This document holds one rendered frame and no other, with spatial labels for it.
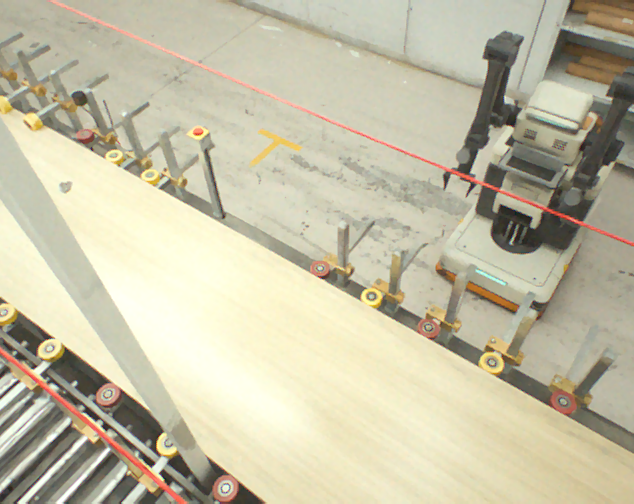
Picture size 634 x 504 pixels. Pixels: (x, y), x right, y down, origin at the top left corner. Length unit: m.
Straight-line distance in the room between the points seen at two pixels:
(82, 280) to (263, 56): 4.28
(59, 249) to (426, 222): 2.93
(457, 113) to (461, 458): 3.11
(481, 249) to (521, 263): 0.22
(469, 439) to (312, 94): 3.34
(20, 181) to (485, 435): 1.57
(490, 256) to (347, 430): 1.59
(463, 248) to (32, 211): 2.58
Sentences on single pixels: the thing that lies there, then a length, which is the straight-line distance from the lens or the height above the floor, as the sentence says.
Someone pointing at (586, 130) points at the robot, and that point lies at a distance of 2.52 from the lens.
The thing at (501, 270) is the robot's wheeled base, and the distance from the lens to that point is 3.13.
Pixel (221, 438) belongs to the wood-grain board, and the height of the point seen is 0.90.
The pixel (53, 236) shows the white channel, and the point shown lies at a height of 2.06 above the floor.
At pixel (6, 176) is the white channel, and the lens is 0.86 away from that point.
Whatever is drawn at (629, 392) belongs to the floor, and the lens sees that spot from 3.30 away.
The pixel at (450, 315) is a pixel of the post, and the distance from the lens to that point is 2.15.
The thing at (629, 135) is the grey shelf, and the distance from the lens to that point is 4.44.
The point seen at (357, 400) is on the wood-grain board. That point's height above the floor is 0.90.
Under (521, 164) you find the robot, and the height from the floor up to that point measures 1.04.
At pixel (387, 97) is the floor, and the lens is 4.62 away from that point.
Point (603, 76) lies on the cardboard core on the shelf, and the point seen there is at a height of 0.57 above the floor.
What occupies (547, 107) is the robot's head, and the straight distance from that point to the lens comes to 2.40.
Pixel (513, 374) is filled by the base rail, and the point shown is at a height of 0.70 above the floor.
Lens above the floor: 2.70
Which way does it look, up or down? 52 degrees down
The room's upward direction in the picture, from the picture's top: 3 degrees counter-clockwise
